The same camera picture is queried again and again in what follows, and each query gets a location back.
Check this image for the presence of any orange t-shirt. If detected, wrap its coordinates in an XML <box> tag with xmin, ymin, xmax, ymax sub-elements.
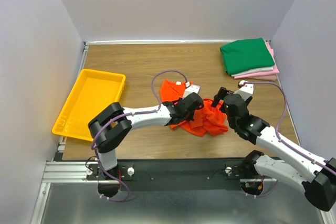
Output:
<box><xmin>160</xmin><ymin>79</ymin><xmax>228</xmax><ymax>137</ymax></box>

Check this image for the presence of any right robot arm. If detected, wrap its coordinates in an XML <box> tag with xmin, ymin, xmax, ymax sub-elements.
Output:
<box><xmin>212</xmin><ymin>82</ymin><xmax>335</xmax><ymax>211</ymax></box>

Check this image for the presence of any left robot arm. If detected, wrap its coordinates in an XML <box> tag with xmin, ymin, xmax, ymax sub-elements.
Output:
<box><xmin>88</xmin><ymin>92</ymin><xmax>204</xmax><ymax>179</ymax></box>

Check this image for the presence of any green folded t-shirt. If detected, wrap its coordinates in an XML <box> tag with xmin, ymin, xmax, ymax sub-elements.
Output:
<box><xmin>220</xmin><ymin>38</ymin><xmax>275</xmax><ymax>75</ymax></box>

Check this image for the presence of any pale pink bottom t-shirt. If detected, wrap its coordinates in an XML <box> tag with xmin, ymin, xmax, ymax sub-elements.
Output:
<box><xmin>234</xmin><ymin>74</ymin><xmax>277</xmax><ymax>81</ymax></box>

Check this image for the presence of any light grey folded t-shirt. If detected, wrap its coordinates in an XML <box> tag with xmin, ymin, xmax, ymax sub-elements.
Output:
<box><xmin>232</xmin><ymin>66</ymin><xmax>274</xmax><ymax>77</ymax></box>

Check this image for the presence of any pink folded t-shirt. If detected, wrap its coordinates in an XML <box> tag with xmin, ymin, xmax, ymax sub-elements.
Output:
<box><xmin>240</xmin><ymin>41</ymin><xmax>279</xmax><ymax>77</ymax></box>

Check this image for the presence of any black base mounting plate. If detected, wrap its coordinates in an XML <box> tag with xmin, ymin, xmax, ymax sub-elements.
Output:
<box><xmin>86</xmin><ymin>157</ymin><xmax>266</xmax><ymax>193</ymax></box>

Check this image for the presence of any yellow plastic tray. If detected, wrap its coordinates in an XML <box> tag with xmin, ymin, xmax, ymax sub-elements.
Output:
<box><xmin>51</xmin><ymin>69</ymin><xmax>126</xmax><ymax>142</ymax></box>

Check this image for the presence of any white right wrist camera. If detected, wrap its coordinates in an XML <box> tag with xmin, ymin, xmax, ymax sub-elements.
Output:
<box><xmin>234</xmin><ymin>80</ymin><xmax>254</xmax><ymax>103</ymax></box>

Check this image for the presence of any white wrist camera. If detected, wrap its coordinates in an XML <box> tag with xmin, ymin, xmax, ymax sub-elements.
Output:
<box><xmin>182</xmin><ymin>81</ymin><xmax>200</xmax><ymax>98</ymax></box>
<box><xmin>234</xmin><ymin>80</ymin><xmax>254</xmax><ymax>103</ymax></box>

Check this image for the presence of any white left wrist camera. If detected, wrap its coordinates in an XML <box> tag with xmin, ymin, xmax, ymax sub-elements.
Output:
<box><xmin>182</xmin><ymin>81</ymin><xmax>200</xmax><ymax>98</ymax></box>

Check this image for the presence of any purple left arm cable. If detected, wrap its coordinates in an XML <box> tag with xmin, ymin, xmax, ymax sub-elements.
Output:
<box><xmin>90</xmin><ymin>70</ymin><xmax>188</xmax><ymax>202</ymax></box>

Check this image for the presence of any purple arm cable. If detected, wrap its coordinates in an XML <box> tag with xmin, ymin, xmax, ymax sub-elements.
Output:
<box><xmin>90</xmin><ymin>70</ymin><xmax>188</xmax><ymax>202</ymax></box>
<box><xmin>244</xmin><ymin>81</ymin><xmax>336</xmax><ymax>198</ymax></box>

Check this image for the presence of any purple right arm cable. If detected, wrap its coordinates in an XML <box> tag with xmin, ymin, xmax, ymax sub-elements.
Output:
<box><xmin>244</xmin><ymin>81</ymin><xmax>336</xmax><ymax>198</ymax></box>

